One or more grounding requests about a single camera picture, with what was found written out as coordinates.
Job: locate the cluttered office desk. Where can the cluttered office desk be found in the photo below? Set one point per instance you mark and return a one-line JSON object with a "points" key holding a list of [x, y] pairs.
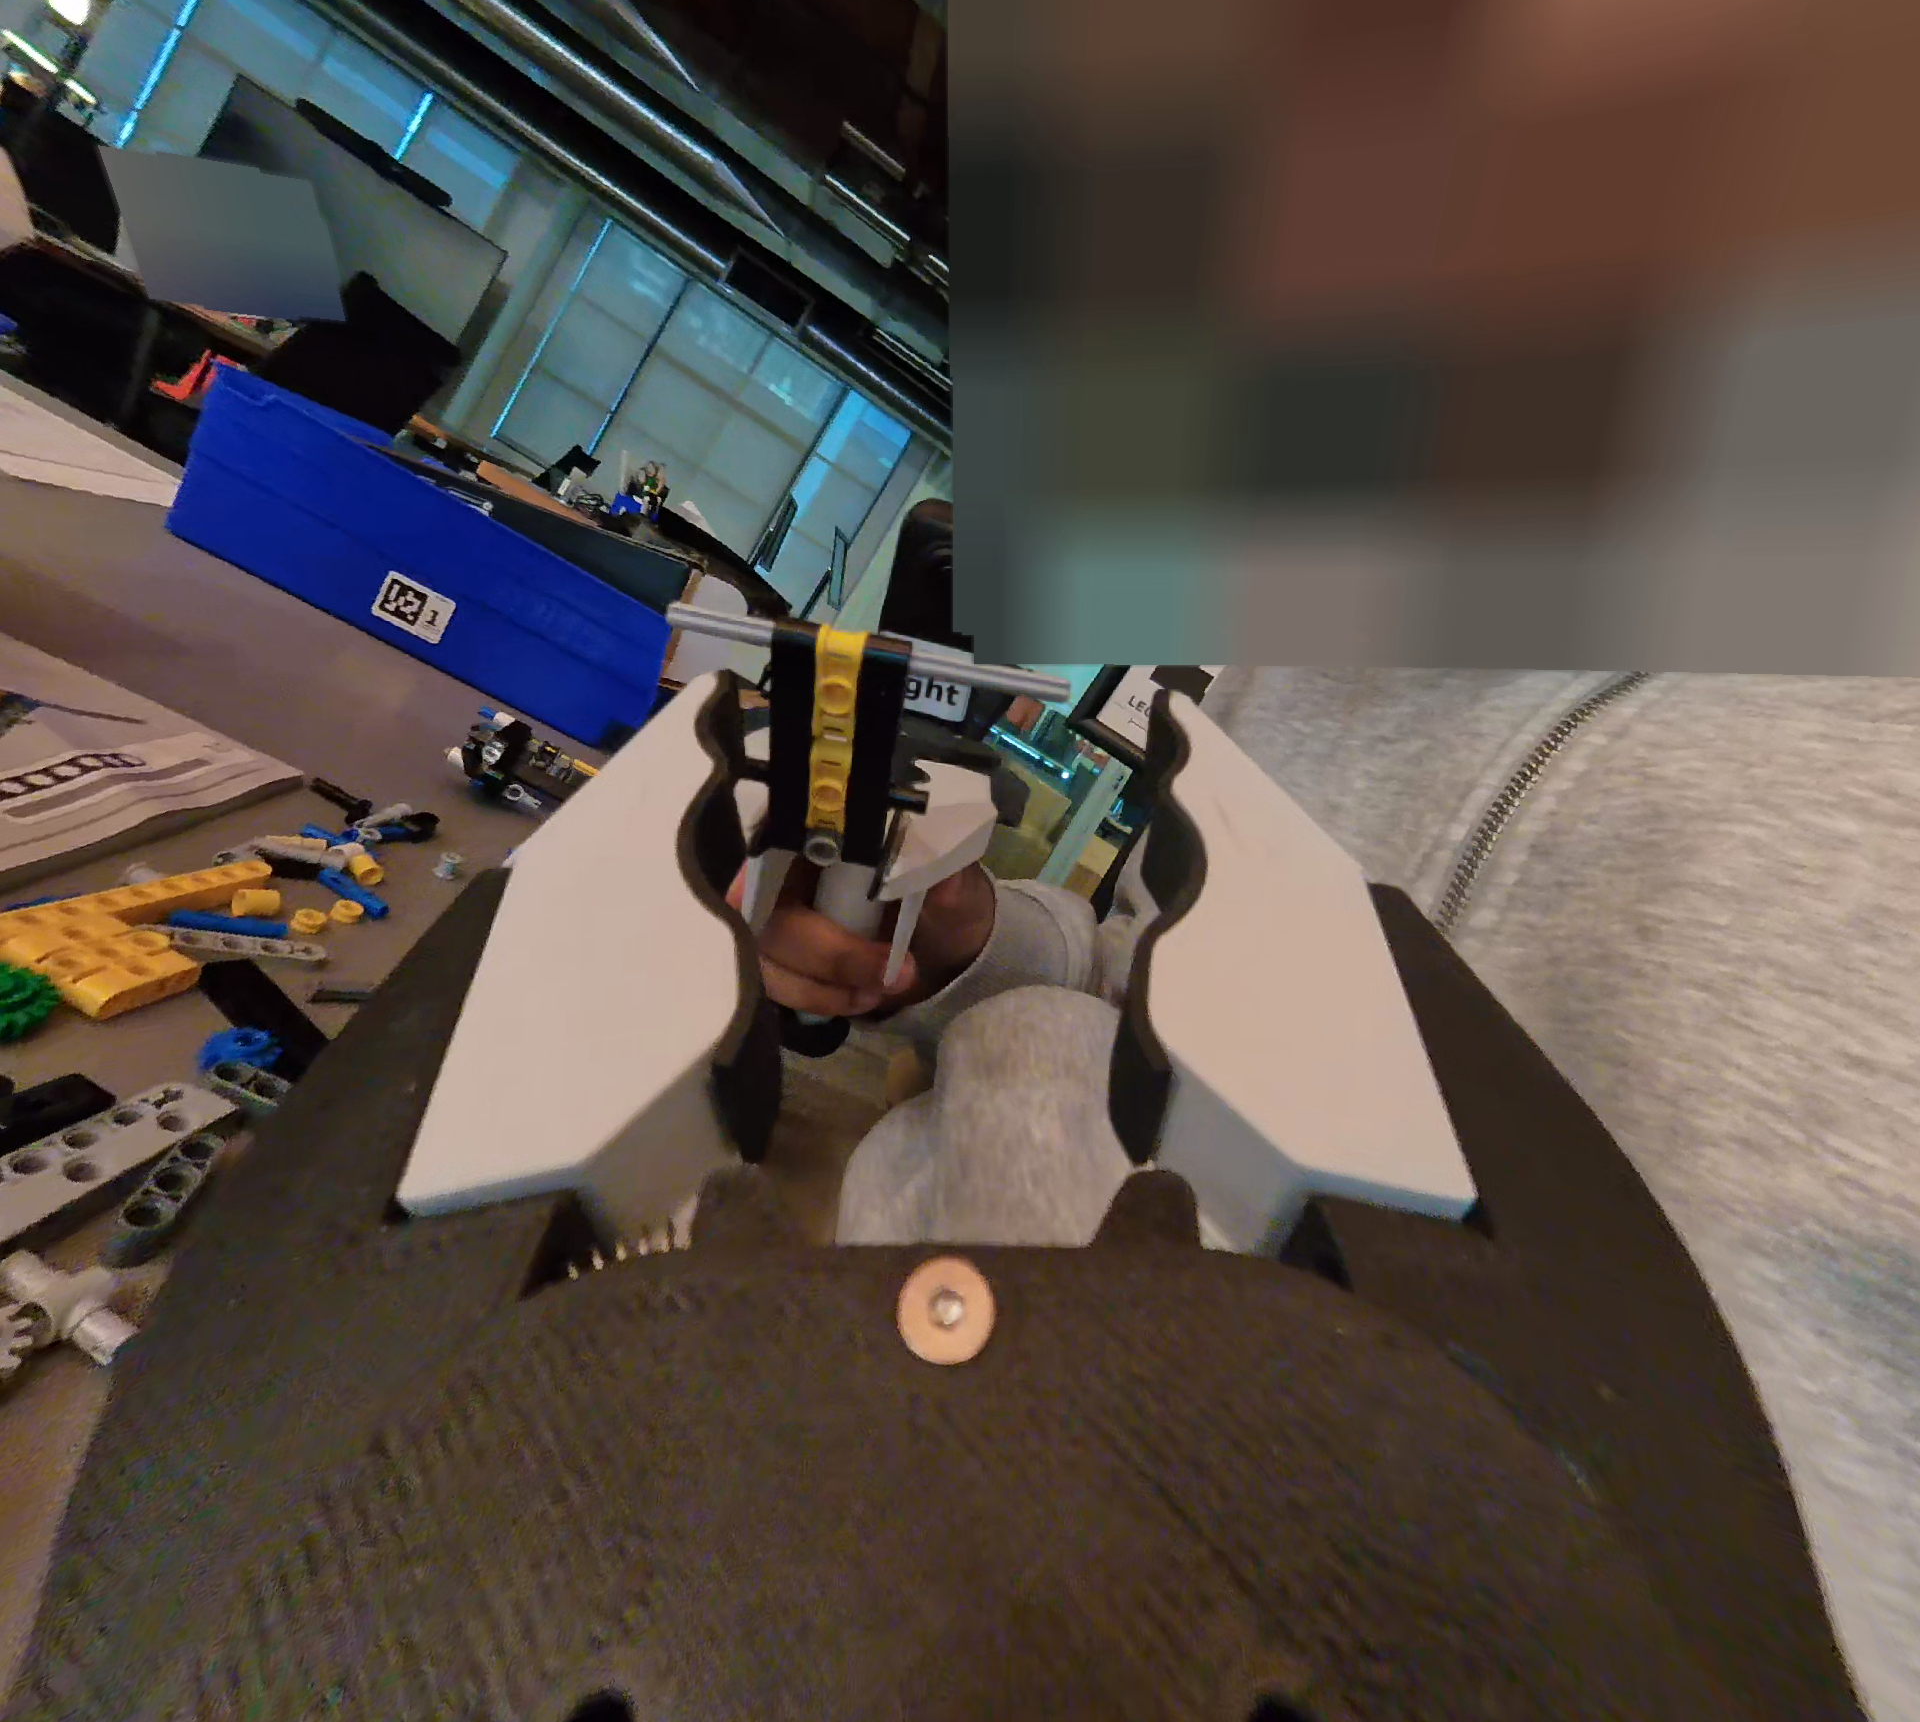
{"points": [[630, 522]]}

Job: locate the black yellow lego beam assembly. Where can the black yellow lego beam assembly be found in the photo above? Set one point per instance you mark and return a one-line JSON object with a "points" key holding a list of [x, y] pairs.
{"points": [[832, 733]]}

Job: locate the white paper sheet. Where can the white paper sheet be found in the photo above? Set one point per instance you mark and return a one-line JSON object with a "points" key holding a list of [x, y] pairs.
{"points": [[74, 447]]}

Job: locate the large display screen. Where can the large display screen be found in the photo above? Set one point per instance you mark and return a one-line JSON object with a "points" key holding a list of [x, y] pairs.
{"points": [[434, 252]]}

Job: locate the pile of loose lego pieces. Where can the pile of loose lego pieces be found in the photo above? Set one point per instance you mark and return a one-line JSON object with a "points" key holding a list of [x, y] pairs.
{"points": [[105, 942]]}

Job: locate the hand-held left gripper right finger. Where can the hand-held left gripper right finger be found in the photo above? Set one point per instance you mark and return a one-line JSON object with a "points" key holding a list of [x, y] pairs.
{"points": [[1304, 1002]]}

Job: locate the stacked cardboard boxes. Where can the stacked cardboard boxes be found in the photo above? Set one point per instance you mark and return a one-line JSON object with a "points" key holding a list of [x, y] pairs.
{"points": [[1050, 823]]}

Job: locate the small black lego assembly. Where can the small black lego assembly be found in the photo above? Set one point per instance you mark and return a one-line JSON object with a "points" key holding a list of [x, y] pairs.
{"points": [[510, 754]]}

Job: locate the blue storage bin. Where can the blue storage bin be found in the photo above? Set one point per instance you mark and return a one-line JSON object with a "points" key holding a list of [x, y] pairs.
{"points": [[374, 522]]}

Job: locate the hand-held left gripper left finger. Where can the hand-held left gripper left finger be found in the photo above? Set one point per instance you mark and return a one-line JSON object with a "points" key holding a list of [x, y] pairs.
{"points": [[570, 1002]]}

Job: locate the person's right hand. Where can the person's right hand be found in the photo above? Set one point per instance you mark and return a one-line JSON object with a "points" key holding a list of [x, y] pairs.
{"points": [[862, 980]]}

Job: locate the lego instruction booklet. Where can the lego instruction booklet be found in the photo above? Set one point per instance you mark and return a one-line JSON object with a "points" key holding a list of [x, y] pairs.
{"points": [[121, 763]]}

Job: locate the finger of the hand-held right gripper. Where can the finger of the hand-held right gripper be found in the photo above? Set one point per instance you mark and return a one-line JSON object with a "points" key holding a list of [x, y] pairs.
{"points": [[952, 830], [764, 891]]}

